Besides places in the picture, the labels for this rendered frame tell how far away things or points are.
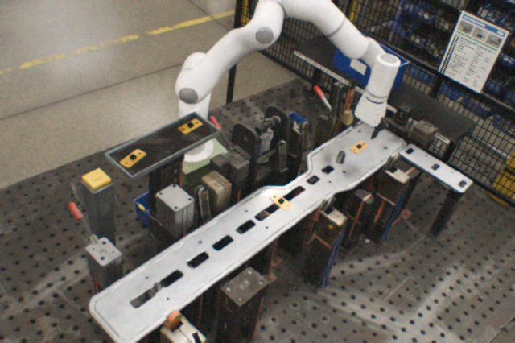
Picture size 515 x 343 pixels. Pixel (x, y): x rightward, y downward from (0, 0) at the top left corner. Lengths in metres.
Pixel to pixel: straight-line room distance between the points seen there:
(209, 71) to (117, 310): 0.88
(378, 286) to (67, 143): 2.26
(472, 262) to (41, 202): 1.74
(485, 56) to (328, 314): 1.21
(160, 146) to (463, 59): 1.34
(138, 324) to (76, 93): 2.73
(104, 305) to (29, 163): 2.05
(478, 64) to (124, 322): 1.70
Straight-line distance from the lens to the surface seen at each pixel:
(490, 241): 2.43
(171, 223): 1.64
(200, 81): 1.91
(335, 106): 2.08
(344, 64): 2.48
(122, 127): 3.66
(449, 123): 2.37
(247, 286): 1.53
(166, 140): 1.74
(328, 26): 1.76
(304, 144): 2.02
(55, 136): 3.64
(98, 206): 1.65
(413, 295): 2.08
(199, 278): 1.56
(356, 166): 2.02
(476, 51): 2.36
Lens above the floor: 2.27
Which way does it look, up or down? 42 degrees down
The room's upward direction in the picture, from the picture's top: 10 degrees clockwise
